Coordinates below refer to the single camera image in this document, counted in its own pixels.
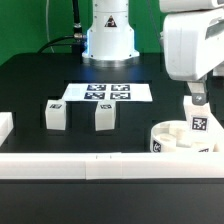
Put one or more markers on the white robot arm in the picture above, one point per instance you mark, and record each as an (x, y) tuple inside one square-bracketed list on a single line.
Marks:
[(110, 39)]

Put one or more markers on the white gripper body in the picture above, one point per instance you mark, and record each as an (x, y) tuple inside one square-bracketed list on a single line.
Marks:
[(193, 43)]

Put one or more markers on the white front fence bar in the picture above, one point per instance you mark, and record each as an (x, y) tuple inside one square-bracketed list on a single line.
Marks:
[(84, 166)]

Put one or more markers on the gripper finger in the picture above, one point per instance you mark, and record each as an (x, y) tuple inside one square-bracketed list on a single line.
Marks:
[(198, 91)]

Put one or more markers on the white left fence bar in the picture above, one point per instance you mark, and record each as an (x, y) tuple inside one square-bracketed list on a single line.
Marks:
[(6, 125)]

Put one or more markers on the white round stool seat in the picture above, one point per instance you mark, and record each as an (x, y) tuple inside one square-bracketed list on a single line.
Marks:
[(175, 137)]

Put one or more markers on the white sheet with tags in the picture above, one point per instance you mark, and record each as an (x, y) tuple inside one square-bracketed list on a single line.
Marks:
[(105, 91)]

